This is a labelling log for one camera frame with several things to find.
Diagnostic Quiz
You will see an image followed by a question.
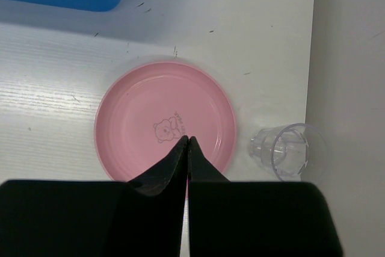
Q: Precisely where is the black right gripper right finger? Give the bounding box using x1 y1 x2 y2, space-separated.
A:
187 137 343 256

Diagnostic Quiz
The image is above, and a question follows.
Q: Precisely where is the clear plastic cup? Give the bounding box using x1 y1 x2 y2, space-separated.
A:
248 123 328 184

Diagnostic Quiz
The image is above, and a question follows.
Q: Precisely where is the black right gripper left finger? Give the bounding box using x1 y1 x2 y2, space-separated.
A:
1 137 188 256

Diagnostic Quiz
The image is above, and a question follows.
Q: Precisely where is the pink plastic plate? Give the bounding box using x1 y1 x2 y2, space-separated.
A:
94 61 237 182

